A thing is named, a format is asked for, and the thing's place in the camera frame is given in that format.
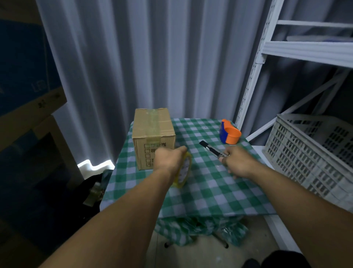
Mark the person's left hand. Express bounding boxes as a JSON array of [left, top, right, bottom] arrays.
[[153, 146, 188, 180]]

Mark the person's right hand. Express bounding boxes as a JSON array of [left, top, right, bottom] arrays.
[[221, 145, 260, 180]]

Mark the black utility knife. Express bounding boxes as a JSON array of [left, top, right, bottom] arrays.
[[199, 140, 229, 159]]

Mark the clear packing tape roll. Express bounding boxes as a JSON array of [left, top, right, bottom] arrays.
[[170, 151, 192, 189]]

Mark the person's left forearm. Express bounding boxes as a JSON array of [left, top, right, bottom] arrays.
[[39, 167, 177, 268]]

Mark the person's right forearm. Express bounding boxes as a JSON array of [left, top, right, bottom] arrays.
[[245, 161, 353, 268]]

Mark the orange and blue tape dispenser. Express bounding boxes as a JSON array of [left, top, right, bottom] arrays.
[[219, 119, 242, 145]]

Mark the small taped cardboard box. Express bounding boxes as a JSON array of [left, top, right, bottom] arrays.
[[132, 108, 176, 171]]

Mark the green checkered tablecloth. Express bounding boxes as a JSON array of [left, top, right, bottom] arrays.
[[100, 118, 277, 247]]

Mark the grey curtain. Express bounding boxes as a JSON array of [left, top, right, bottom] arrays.
[[36, 0, 353, 180]]

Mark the white plastic crate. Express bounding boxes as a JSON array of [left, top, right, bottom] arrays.
[[263, 113, 353, 213]]

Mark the person's dark trouser leg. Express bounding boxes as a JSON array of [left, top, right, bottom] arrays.
[[242, 250, 312, 268]]

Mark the white metal shelving rack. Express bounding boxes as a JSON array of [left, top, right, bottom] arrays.
[[234, 0, 353, 142]]

